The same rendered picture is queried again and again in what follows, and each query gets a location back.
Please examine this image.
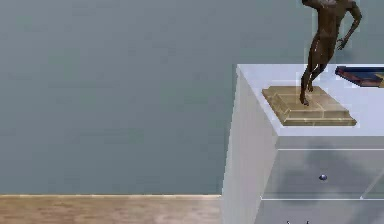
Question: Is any brown figure statue on base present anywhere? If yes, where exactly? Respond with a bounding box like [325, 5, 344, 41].
[261, 0, 363, 127]

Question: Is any white chest of drawers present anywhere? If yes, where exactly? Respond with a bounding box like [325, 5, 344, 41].
[221, 63, 384, 224]

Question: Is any dark blue book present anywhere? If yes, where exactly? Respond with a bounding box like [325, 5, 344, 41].
[334, 65, 384, 89]

